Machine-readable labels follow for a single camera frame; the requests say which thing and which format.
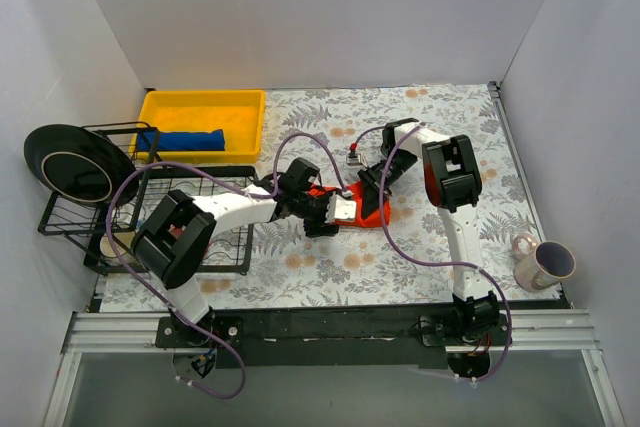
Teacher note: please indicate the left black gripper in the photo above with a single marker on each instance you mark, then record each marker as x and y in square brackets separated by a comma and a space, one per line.
[321, 214]

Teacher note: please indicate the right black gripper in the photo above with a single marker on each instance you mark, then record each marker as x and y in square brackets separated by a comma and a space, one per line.
[373, 183]

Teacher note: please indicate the orange t shirt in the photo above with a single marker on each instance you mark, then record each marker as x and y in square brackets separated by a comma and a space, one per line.
[368, 215]

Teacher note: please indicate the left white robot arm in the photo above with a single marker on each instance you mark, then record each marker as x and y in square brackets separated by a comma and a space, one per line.
[175, 238]

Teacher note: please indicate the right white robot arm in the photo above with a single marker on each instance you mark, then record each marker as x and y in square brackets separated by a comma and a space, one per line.
[453, 185]

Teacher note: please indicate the floral table mat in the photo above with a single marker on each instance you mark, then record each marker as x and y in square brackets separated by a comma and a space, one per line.
[407, 263]

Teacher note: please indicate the yellow plastic bin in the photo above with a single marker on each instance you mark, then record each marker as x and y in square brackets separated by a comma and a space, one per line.
[238, 114]

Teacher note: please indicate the blue rolled t shirt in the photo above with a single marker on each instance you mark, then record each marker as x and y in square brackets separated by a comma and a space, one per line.
[182, 141]

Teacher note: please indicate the purple ceramic mug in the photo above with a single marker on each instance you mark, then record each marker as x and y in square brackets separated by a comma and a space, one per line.
[541, 264]

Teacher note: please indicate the cream cup in rack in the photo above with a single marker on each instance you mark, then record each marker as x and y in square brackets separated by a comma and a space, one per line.
[122, 241]

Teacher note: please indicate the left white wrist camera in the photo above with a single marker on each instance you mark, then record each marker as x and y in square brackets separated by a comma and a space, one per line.
[341, 207]

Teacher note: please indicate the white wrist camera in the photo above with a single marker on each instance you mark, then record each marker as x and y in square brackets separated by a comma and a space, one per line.
[353, 158]
[341, 207]

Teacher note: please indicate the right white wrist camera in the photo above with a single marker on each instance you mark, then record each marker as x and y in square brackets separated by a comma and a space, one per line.
[353, 158]

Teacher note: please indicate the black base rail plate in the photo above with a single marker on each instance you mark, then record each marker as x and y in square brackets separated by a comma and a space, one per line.
[413, 335]

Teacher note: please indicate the black wire dish rack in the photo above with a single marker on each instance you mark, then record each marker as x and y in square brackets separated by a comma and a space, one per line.
[85, 226]

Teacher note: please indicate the aluminium frame rail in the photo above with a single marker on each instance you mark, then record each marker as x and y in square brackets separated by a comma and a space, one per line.
[128, 332]

